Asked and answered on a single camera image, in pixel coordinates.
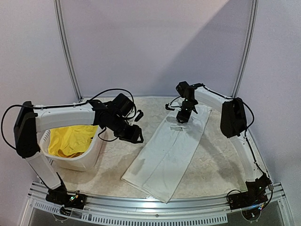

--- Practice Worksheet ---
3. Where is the front aluminium rail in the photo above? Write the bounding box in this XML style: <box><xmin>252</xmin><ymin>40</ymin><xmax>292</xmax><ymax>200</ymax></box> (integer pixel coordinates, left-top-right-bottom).
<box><xmin>20</xmin><ymin>182</ymin><xmax>294</xmax><ymax>226</ymax></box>

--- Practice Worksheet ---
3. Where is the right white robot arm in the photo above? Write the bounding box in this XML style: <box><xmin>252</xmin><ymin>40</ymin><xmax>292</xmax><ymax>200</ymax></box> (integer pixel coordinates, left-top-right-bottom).
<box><xmin>176</xmin><ymin>81</ymin><xmax>273</xmax><ymax>205</ymax></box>

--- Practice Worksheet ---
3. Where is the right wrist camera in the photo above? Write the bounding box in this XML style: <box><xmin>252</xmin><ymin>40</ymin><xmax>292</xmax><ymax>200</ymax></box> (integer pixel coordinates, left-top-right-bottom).
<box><xmin>165</xmin><ymin>103</ymin><xmax>181</xmax><ymax>111</ymax></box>

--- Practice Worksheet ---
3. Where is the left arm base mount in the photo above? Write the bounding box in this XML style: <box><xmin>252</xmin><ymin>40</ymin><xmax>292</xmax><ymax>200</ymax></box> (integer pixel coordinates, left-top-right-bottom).
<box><xmin>46</xmin><ymin>188</ymin><xmax>87</xmax><ymax>210</ymax></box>

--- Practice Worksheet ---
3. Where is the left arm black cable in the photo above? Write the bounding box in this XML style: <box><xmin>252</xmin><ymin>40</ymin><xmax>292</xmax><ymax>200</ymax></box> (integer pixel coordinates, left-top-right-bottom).
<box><xmin>0</xmin><ymin>105</ymin><xmax>24</xmax><ymax>151</ymax></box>

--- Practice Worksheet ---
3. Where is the white plastic laundry basket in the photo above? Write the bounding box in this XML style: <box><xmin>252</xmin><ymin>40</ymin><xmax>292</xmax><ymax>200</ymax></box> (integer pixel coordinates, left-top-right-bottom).
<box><xmin>39</xmin><ymin>129</ymin><xmax>103</xmax><ymax>171</ymax></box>

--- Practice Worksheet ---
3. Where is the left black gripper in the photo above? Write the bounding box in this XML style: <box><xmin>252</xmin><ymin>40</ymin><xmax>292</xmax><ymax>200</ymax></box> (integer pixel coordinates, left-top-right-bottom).
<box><xmin>109</xmin><ymin>114</ymin><xmax>144</xmax><ymax>144</ymax></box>

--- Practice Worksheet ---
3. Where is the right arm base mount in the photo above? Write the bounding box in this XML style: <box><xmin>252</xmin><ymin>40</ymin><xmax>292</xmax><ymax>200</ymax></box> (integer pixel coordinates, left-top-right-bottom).
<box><xmin>226</xmin><ymin>189</ymin><xmax>273</xmax><ymax>210</ymax></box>

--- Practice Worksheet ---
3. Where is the yellow garment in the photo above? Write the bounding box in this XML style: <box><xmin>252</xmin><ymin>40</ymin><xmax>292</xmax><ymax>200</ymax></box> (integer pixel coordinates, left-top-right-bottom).
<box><xmin>49</xmin><ymin>125</ymin><xmax>97</xmax><ymax>157</ymax></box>

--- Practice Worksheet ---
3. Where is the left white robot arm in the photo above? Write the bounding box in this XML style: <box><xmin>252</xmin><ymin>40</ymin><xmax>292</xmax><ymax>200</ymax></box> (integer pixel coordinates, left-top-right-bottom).
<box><xmin>14</xmin><ymin>94</ymin><xmax>144</xmax><ymax>204</ymax></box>

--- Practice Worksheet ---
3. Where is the white t-shirt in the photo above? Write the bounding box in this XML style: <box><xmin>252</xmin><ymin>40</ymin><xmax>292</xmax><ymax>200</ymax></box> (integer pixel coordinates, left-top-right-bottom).
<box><xmin>121</xmin><ymin>105</ymin><xmax>212</xmax><ymax>203</ymax></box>

